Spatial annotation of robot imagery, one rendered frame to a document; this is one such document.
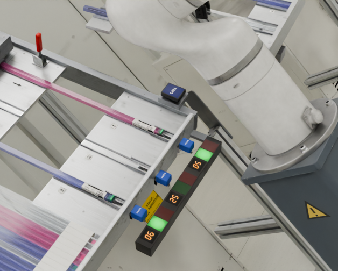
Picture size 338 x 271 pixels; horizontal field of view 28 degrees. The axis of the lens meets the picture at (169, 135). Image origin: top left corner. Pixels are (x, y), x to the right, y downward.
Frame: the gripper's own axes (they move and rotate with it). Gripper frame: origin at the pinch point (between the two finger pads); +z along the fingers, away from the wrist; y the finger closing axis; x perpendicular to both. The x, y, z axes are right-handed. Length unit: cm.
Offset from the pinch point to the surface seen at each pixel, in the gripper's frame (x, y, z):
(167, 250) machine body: 5, -36, 57
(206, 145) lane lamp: -11.4, -31.5, 17.6
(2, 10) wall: 172, 99, 77
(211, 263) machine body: -4, -29, 69
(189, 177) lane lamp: -11.4, -41.7, 18.4
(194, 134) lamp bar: -6.3, -27.3, 18.8
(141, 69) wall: 124, 143, 141
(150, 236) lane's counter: -10, -60, 19
